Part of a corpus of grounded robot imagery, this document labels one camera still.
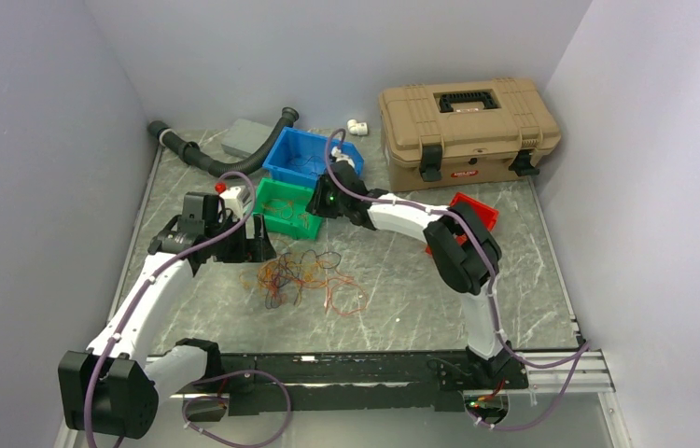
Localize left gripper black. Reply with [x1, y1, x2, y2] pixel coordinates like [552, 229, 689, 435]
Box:
[205, 214, 275, 264]

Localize yellow wires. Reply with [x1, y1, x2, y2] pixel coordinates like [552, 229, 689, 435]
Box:
[261, 197, 313, 229]

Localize coloured wire bundle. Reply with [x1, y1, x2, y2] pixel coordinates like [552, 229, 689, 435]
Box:
[238, 246, 370, 319]

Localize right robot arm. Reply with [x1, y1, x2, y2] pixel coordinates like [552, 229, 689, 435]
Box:
[306, 161, 525, 387]

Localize white pipe elbow fitting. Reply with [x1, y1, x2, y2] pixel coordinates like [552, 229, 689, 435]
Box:
[346, 119, 369, 136]

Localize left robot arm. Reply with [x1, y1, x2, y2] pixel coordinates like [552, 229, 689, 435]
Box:
[58, 187, 275, 439]

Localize green plastic bin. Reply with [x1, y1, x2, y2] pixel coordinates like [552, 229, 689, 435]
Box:
[254, 178, 324, 240]

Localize blue plastic bin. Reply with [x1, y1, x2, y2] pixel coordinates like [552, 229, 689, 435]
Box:
[261, 126, 365, 189]

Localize grey rectangular block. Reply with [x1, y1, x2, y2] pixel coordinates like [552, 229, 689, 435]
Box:
[221, 119, 273, 159]

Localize tan plastic toolbox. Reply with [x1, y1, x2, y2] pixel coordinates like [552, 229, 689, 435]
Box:
[378, 77, 561, 192]

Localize red plastic bin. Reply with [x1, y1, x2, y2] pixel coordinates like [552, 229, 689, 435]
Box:
[425, 192, 499, 257]

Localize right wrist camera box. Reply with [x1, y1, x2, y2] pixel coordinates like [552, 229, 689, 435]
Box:
[329, 146, 354, 166]

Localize black corrugated hose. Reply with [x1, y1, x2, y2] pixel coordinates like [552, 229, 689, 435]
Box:
[147, 106, 301, 181]

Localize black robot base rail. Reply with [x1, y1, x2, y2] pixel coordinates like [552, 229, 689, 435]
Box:
[164, 335, 530, 416]

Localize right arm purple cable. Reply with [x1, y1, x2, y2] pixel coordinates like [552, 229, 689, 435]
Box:
[324, 128, 593, 434]

